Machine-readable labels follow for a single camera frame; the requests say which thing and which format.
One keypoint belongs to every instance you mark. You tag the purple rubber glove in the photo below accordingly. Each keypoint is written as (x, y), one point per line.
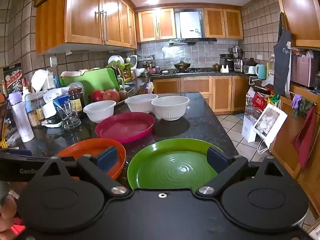
(297, 100)

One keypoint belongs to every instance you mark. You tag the tall steel pot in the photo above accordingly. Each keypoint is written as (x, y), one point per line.
(237, 52)

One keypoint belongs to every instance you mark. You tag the beige cloth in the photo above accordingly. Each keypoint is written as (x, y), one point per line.
(75, 73)

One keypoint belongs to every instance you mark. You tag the pink plastic plate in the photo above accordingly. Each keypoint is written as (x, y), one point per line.
(125, 127)

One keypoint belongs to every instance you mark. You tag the white water heater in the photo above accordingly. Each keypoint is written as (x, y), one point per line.
(190, 25)

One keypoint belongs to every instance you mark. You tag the green cutting board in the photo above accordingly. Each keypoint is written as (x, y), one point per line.
(95, 80)

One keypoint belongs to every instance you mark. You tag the white knife holder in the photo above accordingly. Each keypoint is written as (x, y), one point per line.
(225, 70)

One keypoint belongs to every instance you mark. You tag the clear glass food jar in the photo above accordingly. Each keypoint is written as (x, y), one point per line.
(35, 115)

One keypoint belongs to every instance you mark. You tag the wooden base cabinets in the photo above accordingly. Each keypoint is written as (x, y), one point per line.
(195, 85)

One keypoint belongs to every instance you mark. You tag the blue and white box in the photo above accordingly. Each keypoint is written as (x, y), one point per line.
(61, 101)

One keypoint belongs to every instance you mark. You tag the white paper bag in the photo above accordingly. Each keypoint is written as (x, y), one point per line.
(248, 130)

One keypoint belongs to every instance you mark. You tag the dark wok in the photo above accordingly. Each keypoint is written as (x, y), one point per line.
(182, 65)

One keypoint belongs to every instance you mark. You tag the large white ribbed bowl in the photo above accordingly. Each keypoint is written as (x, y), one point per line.
(170, 110)

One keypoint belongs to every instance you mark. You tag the two-door wooden wall cabinet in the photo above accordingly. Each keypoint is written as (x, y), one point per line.
(222, 22)
(155, 25)

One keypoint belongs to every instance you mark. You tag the green plastic plate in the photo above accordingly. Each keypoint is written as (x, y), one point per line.
(162, 165)

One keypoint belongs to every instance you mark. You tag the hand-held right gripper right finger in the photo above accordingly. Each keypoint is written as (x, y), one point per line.
(215, 158)

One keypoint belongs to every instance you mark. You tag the green cloth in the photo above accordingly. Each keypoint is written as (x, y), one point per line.
(306, 106)

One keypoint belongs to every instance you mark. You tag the wooden side cabinet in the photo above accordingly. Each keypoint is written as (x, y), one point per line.
(287, 155)

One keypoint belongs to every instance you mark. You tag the dark apron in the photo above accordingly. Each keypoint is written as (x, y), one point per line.
(282, 62)

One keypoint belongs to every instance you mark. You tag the yellow phone stand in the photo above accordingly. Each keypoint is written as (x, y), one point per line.
(3, 142)

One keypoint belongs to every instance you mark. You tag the dark sauce jar red lid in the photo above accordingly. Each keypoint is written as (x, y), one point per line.
(76, 100)

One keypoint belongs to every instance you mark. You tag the person's left hand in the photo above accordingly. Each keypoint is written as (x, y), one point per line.
(6, 212)

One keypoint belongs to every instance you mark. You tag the white wall socket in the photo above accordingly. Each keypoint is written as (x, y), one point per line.
(53, 61)

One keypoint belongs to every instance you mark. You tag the row of condiment bottles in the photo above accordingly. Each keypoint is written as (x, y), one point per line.
(151, 67)

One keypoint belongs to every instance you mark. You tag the white cup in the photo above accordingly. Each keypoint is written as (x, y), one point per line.
(48, 110)

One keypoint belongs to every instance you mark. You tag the glass storage jar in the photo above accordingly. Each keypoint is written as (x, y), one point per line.
(238, 65)

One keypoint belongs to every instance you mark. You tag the orange plastic plate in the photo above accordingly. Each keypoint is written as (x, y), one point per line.
(75, 150)

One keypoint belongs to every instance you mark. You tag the long wooden wall cabinet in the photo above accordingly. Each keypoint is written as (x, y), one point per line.
(82, 10)

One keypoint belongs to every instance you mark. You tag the red shopping bag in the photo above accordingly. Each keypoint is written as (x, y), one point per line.
(260, 102)

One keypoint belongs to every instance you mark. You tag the teal electric kettle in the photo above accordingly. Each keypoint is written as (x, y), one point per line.
(261, 72)

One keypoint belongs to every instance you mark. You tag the black range hood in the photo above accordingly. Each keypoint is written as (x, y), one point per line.
(195, 40)

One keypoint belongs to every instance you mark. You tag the black phone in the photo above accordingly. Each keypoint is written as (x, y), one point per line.
(5, 120)

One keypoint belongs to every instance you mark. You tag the wooden corner wall cabinet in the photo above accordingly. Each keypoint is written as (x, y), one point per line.
(300, 10)

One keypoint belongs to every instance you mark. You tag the glass measuring beaker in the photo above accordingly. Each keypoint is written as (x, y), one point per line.
(70, 120)

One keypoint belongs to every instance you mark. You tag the translucent plastic lid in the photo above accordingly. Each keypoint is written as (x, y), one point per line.
(75, 85)

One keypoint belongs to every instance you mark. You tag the white bottle purple lid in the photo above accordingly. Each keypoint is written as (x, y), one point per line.
(22, 122)

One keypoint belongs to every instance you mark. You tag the green dish rack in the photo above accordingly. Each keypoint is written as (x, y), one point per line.
(122, 70)

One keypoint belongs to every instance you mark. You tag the black coffee machine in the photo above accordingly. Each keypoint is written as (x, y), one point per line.
(226, 63)

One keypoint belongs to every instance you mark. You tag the black printed snack bag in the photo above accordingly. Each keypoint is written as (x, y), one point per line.
(12, 80)

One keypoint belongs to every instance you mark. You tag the small steel pot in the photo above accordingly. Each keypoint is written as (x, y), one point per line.
(145, 73)

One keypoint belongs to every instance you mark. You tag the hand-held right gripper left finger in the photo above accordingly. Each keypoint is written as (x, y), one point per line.
(107, 156)

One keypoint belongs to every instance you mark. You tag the white ceramic plate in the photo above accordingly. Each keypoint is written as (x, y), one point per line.
(115, 60)

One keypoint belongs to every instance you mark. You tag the white jug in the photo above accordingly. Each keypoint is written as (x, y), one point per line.
(252, 70)

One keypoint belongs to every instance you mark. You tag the dark clay pot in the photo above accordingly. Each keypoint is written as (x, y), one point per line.
(250, 62)

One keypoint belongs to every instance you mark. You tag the small white plastic bowl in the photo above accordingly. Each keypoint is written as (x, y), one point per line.
(98, 112)

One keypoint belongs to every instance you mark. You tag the light red apple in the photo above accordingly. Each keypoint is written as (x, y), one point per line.
(111, 96)

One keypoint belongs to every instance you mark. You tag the gas stove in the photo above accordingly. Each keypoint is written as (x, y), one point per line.
(200, 70)

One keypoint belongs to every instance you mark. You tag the dark red apple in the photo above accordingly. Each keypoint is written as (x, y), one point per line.
(97, 96)

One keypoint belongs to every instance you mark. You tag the white bottle red cap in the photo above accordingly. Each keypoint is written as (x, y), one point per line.
(26, 93)

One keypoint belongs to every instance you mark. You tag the pink hanging cloth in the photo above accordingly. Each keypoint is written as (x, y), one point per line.
(150, 87)

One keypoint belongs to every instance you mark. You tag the blue floor mat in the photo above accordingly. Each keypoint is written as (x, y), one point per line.
(241, 117)

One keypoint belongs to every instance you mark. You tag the red cloth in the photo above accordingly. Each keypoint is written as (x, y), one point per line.
(306, 140)

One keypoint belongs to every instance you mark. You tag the pink appliance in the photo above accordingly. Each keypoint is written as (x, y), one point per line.
(305, 70)

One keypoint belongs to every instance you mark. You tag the white shopping bag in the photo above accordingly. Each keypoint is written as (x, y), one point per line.
(270, 122)

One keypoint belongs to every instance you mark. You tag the brown kiwi fruit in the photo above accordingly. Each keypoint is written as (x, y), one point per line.
(123, 95)

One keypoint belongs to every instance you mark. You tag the white plastic container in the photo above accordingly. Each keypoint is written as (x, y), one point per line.
(53, 92)

